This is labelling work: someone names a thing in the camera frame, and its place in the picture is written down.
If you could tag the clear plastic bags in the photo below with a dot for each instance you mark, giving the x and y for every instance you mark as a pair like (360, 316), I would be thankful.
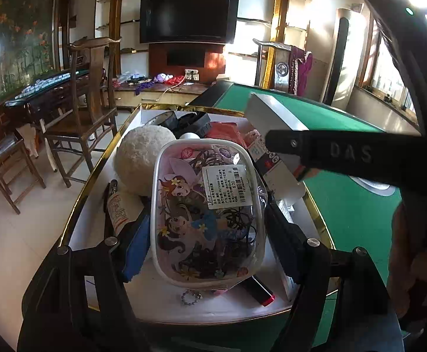
(132, 77)

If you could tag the person's right hand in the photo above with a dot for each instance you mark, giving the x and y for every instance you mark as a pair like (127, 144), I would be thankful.
(419, 278)

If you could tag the gold framed wall shelves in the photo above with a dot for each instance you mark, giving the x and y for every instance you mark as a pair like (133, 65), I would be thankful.
(123, 11)
(265, 11)

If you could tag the cream fluffy ball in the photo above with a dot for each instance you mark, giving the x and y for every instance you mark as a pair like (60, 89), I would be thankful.
(143, 157)

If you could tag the wooden chair dark seat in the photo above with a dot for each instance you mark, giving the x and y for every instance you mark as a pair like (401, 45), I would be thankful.
(8, 161)

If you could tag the row of mahjong tiles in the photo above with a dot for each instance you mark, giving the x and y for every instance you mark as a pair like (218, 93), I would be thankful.
(41, 84)

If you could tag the floral wall painting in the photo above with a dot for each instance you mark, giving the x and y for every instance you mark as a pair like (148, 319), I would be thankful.
(11, 44)

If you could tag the purple plush toy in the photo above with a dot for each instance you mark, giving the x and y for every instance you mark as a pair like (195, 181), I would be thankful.
(163, 78)

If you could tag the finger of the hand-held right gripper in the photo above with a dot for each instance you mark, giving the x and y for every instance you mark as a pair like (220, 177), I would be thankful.
(287, 141)

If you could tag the window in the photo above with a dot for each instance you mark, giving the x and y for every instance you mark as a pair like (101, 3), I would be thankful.
(386, 77)

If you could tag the round metal table tray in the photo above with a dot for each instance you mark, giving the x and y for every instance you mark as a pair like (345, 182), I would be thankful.
(375, 189)

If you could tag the small labelled bottle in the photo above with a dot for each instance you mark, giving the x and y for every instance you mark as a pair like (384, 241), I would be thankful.
(120, 211)

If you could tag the wooden chair round medallion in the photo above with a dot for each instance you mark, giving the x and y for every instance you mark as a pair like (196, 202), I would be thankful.
(277, 69)

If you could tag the tall-back wooden chair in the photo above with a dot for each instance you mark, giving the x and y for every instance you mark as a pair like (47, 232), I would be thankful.
(85, 124)

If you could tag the clear cartoon-print plastic box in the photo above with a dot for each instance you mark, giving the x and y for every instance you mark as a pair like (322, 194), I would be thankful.
(206, 220)

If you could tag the black flat television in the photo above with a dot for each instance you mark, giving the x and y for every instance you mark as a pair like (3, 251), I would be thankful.
(187, 18)

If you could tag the white gold-rimmed cardboard box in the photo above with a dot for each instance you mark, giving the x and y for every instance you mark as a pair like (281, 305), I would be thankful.
(92, 198)

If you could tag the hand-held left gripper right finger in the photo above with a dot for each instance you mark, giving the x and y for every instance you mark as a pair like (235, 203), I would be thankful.
(283, 235)

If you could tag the red embroidered packet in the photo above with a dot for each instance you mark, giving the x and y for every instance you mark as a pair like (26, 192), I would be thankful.
(226, 132)

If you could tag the purple fringed cloth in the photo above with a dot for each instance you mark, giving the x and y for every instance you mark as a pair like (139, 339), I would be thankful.
(301, 71)

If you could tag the dark wooden mahjong table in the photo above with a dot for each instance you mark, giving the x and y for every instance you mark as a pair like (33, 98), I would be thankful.
(44, 99)

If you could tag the low wooden television cabinet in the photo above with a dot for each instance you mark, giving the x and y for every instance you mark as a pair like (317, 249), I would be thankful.
(162, 97)

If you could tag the black tape roll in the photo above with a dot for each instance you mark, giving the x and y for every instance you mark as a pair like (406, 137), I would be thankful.
(164, 119)

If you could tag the black plastic holder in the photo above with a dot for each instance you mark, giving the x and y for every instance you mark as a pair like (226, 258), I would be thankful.
(193, 124)

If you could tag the red cloth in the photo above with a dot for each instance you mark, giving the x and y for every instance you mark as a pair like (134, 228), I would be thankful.
(177, 80)

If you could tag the standing air conditioner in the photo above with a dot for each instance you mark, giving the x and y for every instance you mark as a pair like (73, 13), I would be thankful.
(342, 62)

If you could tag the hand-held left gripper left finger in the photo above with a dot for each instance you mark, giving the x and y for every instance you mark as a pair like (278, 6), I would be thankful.
(136, 253)

